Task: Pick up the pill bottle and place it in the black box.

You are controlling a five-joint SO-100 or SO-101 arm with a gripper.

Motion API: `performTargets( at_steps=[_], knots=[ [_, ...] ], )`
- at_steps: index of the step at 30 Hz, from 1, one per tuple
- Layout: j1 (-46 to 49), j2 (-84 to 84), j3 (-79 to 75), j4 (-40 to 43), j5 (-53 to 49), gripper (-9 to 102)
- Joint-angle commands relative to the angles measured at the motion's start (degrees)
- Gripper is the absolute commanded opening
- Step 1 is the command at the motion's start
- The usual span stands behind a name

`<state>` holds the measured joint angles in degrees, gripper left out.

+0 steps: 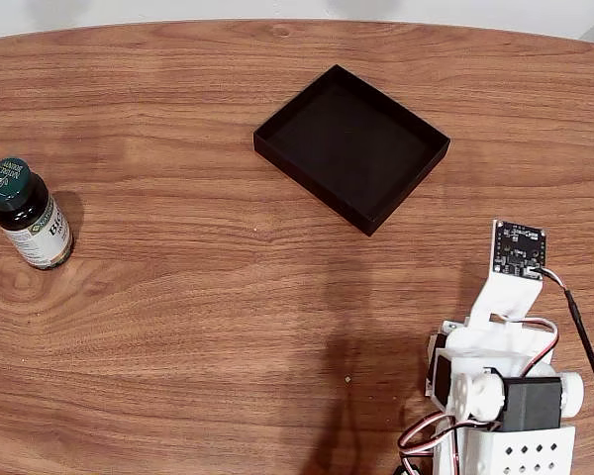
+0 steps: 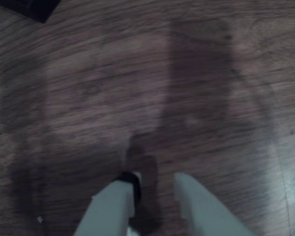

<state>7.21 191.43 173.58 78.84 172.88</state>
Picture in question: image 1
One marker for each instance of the amber pill bottle green cap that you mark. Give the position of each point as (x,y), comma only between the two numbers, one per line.
(39,232)

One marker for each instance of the black shallow open box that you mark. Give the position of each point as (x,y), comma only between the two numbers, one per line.
(351,148)

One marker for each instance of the camera board on white mount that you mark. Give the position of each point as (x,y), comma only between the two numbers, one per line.
(520,247)

